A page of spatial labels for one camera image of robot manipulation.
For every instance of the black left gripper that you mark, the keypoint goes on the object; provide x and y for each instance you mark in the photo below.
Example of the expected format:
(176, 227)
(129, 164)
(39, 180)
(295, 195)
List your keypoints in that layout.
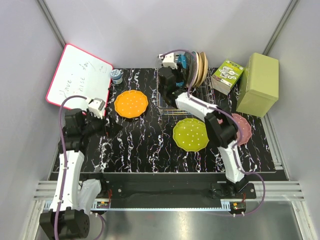
(105, 123)

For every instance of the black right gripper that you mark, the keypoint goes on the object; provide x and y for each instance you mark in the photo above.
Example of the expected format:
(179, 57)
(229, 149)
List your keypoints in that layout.
(177, 73)

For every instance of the blue polka dot plate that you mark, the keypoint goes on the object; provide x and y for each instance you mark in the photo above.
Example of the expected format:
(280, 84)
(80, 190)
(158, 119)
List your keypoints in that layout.
(183, 65)

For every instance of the orange polka dot plate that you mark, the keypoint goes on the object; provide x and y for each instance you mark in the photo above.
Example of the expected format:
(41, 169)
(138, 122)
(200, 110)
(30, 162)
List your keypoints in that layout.
(131, 104)

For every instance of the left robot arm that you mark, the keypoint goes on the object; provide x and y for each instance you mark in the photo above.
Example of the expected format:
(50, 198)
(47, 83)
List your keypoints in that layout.
(68, 214)

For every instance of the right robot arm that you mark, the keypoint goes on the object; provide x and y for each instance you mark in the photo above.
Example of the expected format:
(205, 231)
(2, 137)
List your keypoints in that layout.
(236, 180)

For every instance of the teal grey plate in rack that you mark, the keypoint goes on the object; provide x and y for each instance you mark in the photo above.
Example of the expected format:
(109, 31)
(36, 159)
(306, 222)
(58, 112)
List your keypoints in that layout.
(191, 69)

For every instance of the cream plate in rack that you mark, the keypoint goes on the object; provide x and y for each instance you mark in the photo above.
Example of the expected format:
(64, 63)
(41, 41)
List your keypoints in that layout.
(199, 70)

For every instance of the beige plate in rack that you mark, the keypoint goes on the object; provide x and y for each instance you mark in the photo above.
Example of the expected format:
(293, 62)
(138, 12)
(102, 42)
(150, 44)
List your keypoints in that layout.
(205, 65)

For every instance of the small blue lidded jar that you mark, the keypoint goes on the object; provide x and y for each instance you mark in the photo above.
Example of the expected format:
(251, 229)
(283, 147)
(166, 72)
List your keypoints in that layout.
(116, 76)

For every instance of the green printed paper box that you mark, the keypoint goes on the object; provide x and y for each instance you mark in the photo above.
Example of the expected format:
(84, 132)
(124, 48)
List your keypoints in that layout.
(226, 76)

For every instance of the lime green polka dot plate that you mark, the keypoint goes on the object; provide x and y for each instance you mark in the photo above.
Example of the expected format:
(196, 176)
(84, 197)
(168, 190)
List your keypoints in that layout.
(190, 134)

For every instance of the pink framed whiteboard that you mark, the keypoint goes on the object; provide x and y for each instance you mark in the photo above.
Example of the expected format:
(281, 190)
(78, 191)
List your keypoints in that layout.
(79, 73)

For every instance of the pink polka dot plate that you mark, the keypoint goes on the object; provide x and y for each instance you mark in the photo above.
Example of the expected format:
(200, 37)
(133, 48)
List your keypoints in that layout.
(243, 135)

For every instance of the light green metal tin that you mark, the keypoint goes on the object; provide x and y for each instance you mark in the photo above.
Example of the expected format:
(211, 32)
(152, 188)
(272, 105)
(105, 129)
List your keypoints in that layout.
(259, 85)

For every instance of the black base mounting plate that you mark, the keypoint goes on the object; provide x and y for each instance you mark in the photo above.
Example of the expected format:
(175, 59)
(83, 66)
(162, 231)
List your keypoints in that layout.
(164, 191)

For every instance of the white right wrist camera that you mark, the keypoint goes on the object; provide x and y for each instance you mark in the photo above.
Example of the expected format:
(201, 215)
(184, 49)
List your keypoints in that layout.
(168, 61)

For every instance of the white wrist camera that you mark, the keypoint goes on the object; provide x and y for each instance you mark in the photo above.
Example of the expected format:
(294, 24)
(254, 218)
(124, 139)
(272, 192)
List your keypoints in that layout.
(168, 61)
(97, 107)

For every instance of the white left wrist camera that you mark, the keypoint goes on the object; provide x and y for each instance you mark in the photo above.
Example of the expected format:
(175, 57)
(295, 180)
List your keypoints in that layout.
(97, 107)

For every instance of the metal wire dish rack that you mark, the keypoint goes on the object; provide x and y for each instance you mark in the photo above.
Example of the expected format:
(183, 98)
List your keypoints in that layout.
(203, 92)

